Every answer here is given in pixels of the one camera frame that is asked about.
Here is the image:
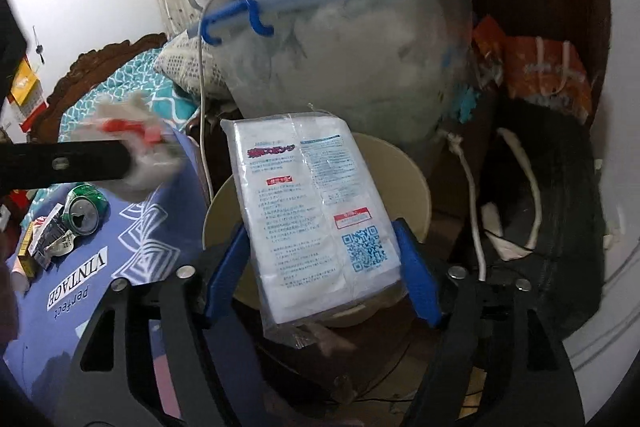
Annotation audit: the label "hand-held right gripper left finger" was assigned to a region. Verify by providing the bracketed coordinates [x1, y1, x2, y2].
[47, 224, 261, 427]

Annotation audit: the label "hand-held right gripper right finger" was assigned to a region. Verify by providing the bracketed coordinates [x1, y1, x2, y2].
[392, 219, 586, 427]

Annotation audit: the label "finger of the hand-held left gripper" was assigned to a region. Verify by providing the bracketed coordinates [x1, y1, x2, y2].
[0, 141, 132, 195]

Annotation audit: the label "crushed green can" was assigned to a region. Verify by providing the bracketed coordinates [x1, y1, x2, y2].
[62, 184, 110, 236]

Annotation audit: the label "white printed plastic packet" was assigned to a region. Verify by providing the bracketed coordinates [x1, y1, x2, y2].
[220, 109, 403, 348]

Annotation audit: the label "white red wrapper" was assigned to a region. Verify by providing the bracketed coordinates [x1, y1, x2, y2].
[70, 92, 188, 195]

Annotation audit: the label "yellow brown box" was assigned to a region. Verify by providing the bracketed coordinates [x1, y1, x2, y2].
[15, 222, 41, 280]

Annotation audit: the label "beige round bin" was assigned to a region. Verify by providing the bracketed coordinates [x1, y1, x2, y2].
[202, 132, 432, 328]

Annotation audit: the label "white grey carton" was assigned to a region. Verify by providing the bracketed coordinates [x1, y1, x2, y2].
[27, 204, 76, 268]

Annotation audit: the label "blue printed blanket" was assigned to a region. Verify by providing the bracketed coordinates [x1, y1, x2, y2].
[0, 127, 221, 427]

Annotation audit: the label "carved wooden headboard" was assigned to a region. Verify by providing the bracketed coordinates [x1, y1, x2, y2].
[25, 32, 168, 142]

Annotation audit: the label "teal patterned quilt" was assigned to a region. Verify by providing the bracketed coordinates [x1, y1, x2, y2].
[57, 49, 201, 142]

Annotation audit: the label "patterned beige pillow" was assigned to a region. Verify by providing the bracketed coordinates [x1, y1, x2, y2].
[152, 32, 236, 100]

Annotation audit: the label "clear plastic tub blue rim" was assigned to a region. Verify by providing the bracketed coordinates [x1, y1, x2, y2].
[200, 0, 481, 162]

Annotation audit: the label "orange plastic bag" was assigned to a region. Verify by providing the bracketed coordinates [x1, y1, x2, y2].
[472, 14, 593, 125]

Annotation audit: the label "wall calendar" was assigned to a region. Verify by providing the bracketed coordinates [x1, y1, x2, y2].
[7, 57, 48, 122]

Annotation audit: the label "white cord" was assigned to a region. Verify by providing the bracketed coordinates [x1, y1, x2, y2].
[440, 129, 488, 283]

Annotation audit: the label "black bag white handles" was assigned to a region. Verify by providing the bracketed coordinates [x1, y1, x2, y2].
[480, 97, 606, 313]

